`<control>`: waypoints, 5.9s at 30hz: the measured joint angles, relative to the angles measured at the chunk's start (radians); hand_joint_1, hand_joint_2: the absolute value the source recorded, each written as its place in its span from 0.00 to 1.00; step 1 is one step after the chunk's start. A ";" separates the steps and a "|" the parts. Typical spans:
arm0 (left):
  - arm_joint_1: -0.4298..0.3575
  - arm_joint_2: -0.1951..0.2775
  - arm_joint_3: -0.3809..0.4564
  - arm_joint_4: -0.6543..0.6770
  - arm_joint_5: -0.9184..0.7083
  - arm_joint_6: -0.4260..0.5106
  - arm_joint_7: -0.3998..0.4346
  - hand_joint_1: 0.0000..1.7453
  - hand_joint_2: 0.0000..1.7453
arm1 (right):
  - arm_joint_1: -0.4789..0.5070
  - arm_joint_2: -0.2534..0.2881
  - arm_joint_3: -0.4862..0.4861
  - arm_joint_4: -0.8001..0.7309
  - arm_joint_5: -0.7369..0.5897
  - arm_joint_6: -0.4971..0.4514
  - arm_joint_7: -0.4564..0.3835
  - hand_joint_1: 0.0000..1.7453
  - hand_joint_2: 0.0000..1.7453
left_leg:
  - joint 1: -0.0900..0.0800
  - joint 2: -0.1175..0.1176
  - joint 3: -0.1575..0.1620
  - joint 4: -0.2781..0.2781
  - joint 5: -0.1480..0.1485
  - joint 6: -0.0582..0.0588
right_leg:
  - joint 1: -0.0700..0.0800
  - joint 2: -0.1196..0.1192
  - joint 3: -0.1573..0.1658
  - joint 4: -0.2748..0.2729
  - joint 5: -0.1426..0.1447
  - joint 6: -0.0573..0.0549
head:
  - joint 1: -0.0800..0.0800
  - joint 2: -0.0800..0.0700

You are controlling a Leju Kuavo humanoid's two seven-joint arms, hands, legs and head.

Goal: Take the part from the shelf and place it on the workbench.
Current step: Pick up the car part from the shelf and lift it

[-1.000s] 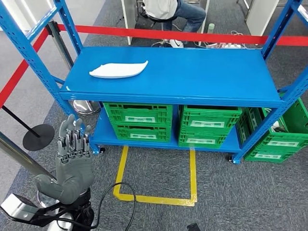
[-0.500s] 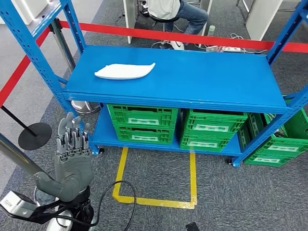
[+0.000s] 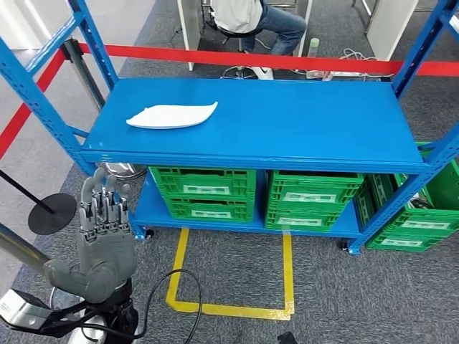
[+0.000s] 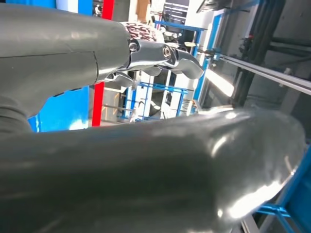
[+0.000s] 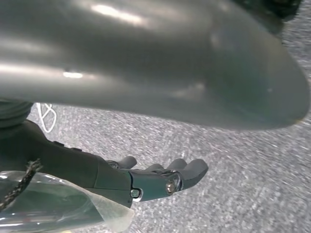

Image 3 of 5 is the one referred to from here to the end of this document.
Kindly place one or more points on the black stool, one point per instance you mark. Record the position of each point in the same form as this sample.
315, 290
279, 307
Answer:
236, 33

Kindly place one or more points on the blue metal shelf rack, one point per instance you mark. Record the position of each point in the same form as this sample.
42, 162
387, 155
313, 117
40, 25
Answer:
251, 123

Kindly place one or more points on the pale green bottle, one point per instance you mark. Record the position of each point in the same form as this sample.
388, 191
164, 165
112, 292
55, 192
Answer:
312, 47

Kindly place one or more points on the steel table frame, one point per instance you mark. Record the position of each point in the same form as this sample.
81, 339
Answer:
362, 14

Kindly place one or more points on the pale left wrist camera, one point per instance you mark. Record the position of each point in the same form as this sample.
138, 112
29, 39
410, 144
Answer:
21, 311

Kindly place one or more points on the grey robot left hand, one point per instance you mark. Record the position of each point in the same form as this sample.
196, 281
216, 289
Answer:
104, 256

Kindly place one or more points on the red barrier belt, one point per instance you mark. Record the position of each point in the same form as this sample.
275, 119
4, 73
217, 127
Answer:
18, 126
233, 58

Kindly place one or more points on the white desk panel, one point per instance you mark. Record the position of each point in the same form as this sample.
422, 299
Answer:
389, 24

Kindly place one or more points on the pinkish power strip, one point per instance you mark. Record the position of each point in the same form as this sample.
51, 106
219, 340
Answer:
319, 75

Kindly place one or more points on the black stanchion with disc base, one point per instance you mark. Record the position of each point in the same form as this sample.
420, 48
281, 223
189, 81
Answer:
53, 213

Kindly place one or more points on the person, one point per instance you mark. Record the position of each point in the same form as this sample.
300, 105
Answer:
283, 26

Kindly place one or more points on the white curved plastic part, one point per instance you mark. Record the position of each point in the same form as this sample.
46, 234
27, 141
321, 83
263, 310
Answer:
172, 116

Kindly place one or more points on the green plastic crate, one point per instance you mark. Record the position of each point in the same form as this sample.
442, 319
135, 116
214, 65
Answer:
297, 216
211, 209
312, 187
402, 237
441, 199
204, 180

